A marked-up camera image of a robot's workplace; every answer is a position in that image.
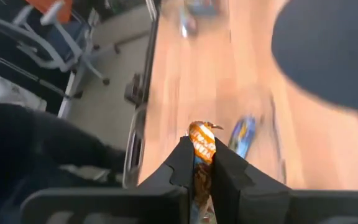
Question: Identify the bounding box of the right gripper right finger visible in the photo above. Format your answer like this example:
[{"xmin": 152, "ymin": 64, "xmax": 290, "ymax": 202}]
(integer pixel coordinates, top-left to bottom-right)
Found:
[{"xmin": 211, "ymin": 137, "xmax": 292, "ymax": 224}]

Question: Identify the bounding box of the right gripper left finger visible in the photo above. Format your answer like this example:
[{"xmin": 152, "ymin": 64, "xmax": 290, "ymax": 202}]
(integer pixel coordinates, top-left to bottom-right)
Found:
[{"xmin": 137, "ymin": 136, "xmax": 195, "ymax": 191}]

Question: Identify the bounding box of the green candy bar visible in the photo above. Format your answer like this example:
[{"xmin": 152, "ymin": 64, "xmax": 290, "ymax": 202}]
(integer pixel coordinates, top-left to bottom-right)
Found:
[{"xmin": 187, "ymin": 120, "xmax": 224, "ymax": 224}]

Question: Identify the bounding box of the blue chocolate chip granola bar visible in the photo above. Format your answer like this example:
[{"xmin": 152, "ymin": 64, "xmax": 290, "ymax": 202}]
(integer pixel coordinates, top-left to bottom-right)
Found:
[{"xmin": 227, "ymin": 114, "xmax": 257, "ymax": 160}]

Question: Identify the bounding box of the light blue granola bar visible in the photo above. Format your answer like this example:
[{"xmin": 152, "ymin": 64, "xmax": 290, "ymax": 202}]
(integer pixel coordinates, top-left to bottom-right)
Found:
[{"xmin": 185, "ymin": 0, "xmax": 222, "ymax": 16}]

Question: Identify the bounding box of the clear plastic bin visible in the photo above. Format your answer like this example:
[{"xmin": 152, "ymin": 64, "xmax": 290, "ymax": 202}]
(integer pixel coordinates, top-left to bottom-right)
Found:
[{"xmin": 122, "ymin": 93, "xmax": 288, "ymax": 190}]

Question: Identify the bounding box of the blue candy bar on table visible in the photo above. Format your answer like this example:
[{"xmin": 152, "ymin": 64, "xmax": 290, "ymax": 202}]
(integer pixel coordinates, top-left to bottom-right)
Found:
[{"xmin": 178, "ymin": 7, "xmax": 198, "ymax": 39}]

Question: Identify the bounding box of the person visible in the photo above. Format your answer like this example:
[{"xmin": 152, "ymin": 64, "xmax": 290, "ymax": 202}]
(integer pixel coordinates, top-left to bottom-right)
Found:
[{"xmin": 0, "ymin": 93, "xmax": 127, "ymax": 224}]

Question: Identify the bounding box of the dark round plate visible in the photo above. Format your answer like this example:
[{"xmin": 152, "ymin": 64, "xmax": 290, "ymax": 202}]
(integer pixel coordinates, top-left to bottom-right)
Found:
[{"xmin": 271, "ymin": 0, "xmax": 358, "ymax": 113}]

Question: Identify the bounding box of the grey office chair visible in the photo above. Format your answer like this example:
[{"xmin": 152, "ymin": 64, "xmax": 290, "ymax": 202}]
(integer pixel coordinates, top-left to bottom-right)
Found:
[{"xmin": 0, "ymin": 0, "xmax": 121, "ymax": 119}]

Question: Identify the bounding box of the orange fabric item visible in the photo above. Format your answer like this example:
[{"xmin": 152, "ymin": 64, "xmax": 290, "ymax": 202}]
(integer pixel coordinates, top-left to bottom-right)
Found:
[{"xmin": 25, "ymin": 0, "xmax": 74, "ymax": 24}]

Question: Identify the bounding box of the black metal table frame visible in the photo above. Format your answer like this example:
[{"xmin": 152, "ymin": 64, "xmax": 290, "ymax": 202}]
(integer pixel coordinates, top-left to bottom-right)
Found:
[{"xmin": 124, "ymin": 0, "xmax": 163, "ymax": 108}]

